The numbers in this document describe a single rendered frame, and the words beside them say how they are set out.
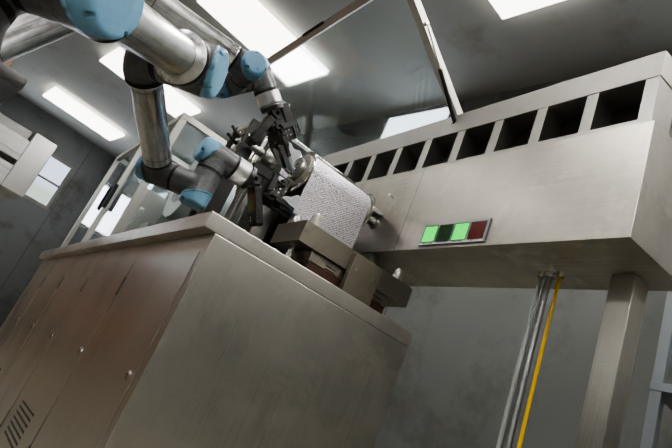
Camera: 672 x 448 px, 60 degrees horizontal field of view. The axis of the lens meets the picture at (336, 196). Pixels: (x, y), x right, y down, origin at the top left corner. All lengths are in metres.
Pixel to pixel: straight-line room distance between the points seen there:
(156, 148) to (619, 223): 1.09
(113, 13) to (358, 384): 1.04
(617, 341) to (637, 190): 0.33
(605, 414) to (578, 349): 2.23
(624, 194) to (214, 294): 0.91
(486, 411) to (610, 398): 2.38
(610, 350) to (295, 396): 0.71
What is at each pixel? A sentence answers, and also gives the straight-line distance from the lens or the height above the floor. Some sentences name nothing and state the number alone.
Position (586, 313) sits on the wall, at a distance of 3.68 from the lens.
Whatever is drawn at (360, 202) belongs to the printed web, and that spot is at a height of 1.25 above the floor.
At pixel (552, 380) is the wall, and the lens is 3.61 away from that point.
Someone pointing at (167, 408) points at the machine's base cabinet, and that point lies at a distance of 1.32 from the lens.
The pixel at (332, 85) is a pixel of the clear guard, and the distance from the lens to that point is 2.45.
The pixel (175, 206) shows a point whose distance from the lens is 2.67.
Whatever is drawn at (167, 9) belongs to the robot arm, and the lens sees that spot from 1.62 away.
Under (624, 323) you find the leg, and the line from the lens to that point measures 1.44.
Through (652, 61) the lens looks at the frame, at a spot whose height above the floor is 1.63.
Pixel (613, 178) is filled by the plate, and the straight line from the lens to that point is 1.44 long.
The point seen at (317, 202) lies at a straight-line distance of 1.77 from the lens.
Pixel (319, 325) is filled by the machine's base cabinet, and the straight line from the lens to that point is 1.46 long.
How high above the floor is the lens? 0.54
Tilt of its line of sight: 22 degrees up
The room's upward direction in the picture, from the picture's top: 24 degrees clockwise
